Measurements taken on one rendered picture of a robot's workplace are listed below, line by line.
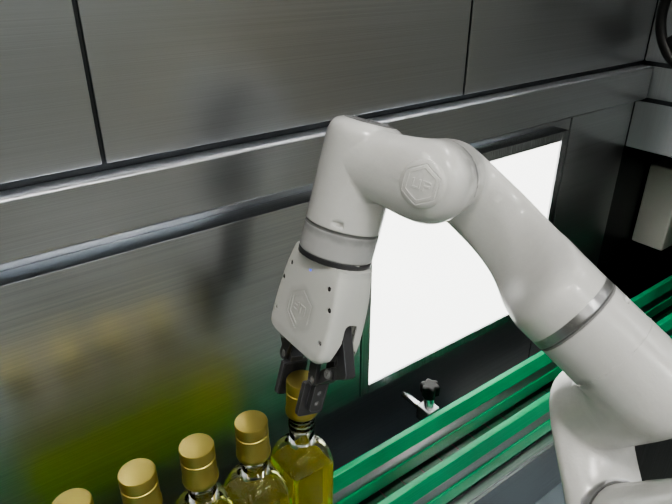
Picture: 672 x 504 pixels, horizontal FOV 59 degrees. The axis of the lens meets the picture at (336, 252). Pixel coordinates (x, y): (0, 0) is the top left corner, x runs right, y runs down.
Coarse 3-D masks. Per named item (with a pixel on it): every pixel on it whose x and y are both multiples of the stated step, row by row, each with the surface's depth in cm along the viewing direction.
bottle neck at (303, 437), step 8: (288, 424) 66; (296, 424) 65; (304, 424) 64; (312, 424) 65; (296, 432) 65; (304, 432) 65; (312, 432) 66; (296, 440) 66; (304, 440) 66; (312, 440) 66
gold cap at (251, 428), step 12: (240, 420) 60; (252, 420) 60; (264, 420) 60; (240, 432) 59; (252, 432) 59; (264, 432) 60; (240, 444) 60; (252, 444) 59; (264, 444) 60; (240, 456) 61; (252, 456) 60; (264, 456) 61
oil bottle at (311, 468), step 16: (288, 448) 66; (304, 448) 66; (320, 448) 67; (288, 464) 65; (304, 464) 65; (320, 464) 66; (288, 480) 66; (304, 480) 66; (320, 480) 67; (304, 496) 67; (320, 496) 68
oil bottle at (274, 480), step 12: (240, 468) 64; (276, 468) 64; (228, 480) 63; (240, 480) 62; (264, 480) 62; (276, 480) 63; (228, 492) 64; (240, 492) 62; (252, 492) 61; (264, 492) 62; (276, 492) 63; (288, 492) 64
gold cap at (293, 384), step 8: (288, 376) 64; (296, 376) 64; (304, 376) 64; (288, 384) 63; (296, 384) 63; (288, 392) 63; (296, 392) 62; (288, 400) 64; (296, 400) 63; (288, 408) 64; (288, 416) 64; (296, 416) 64; (304, 416) 64; (312, 416) 64
